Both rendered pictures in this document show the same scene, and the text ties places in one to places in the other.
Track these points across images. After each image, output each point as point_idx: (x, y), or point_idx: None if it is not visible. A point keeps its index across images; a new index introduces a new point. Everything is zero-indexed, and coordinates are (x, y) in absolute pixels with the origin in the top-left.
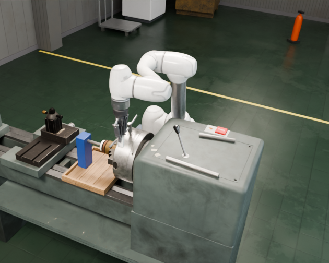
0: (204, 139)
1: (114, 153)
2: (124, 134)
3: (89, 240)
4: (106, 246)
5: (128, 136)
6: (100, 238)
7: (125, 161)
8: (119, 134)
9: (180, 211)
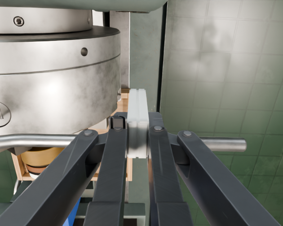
0: None
1: (102, 119)
2: (125, 122)
3: (156, 78)
4: (155, 49)
5: (9, 115)
6: (145, 67)
7: (110, 69)
8: (195, 148)
9: None
